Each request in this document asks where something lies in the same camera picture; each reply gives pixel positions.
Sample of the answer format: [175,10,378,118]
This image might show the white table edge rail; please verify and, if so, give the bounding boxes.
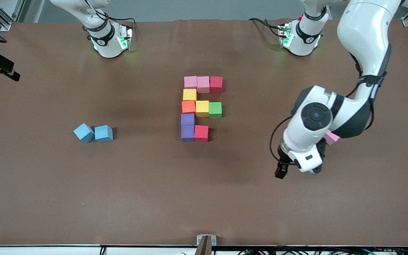
[0,245,408,255]

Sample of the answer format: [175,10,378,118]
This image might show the blue foam cube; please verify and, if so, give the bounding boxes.
[73,123,95,144]
[95,125,113,143]

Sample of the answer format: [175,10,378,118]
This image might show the brown table mat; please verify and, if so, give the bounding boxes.
[0,18,408,247]

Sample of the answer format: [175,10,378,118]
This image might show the orange foam cube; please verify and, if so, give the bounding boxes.
[181,100,196,114]

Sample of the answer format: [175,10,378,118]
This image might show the black cable bundle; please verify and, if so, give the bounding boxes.
[238,247,408,255]

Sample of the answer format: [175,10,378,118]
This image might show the green foam cube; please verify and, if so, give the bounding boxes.
[209,102,222,119]

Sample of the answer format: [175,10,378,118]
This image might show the red foam cube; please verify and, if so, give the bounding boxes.
[194,125,209,143]
[210,76,223,94]

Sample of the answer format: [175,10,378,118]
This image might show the yellow floor tape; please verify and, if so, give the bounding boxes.
[376,0,391,20]

